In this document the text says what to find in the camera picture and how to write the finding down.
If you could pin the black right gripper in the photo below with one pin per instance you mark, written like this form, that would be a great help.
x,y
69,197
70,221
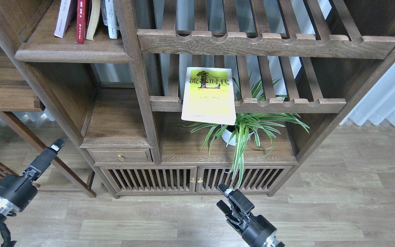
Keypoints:
x,y
256,231

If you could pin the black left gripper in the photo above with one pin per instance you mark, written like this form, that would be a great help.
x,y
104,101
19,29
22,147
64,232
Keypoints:
x,y
16,192

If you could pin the yellow green cover book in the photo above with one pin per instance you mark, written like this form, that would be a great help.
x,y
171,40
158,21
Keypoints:
x,y
209,96

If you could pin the white cover book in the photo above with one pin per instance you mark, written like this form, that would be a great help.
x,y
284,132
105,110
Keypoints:
x,y
67,9

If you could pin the red cover book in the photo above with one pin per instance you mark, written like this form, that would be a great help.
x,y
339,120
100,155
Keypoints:
x,y
82,16

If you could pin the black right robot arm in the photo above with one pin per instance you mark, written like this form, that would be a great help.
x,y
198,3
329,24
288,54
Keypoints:
x,y
256,231

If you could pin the white plant pot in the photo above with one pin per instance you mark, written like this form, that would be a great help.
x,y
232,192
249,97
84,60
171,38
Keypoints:
x,y
227,133

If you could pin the brass drawer knob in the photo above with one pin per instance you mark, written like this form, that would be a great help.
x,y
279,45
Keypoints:
x,y
120,157

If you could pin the green spider plant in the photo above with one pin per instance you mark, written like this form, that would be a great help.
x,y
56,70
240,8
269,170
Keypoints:
x,y
249,125

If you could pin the dark wooden bookshelf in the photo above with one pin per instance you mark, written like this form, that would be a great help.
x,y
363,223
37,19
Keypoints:
x,y
122,96

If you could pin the upright white book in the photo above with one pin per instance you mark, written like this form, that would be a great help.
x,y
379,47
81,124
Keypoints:
x,y
111,19

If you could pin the upright tan book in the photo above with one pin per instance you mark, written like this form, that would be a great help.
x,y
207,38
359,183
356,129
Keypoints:
x,y
94,16

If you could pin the white curtain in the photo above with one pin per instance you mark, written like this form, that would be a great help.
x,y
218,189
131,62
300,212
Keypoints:
x,y
378,104

